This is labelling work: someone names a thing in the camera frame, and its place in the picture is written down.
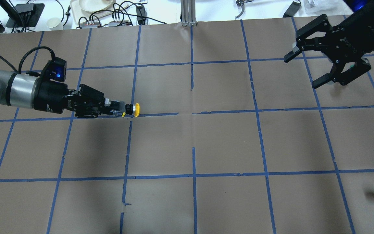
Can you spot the yellow push button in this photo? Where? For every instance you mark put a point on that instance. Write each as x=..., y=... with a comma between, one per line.
x=130, y=109

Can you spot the black power adapter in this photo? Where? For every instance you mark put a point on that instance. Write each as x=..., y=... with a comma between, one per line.
x=292, y=10

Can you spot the beige tray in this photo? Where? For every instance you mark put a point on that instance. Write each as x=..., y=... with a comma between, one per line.
x=77, y=12

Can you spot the white paper cup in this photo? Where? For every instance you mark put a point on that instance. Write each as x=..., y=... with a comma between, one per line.
x=54, y=24

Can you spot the beige plate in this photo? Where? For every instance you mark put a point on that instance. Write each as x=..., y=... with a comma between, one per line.
x=94, y=5

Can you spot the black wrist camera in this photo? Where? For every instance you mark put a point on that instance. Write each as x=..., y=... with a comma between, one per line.
x=55, y=70

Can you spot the black camera stand base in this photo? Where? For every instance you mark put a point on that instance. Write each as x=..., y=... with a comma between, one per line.
x=27, y=15

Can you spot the aluminium frame post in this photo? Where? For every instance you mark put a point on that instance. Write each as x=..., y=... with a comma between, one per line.
x=188, y=13

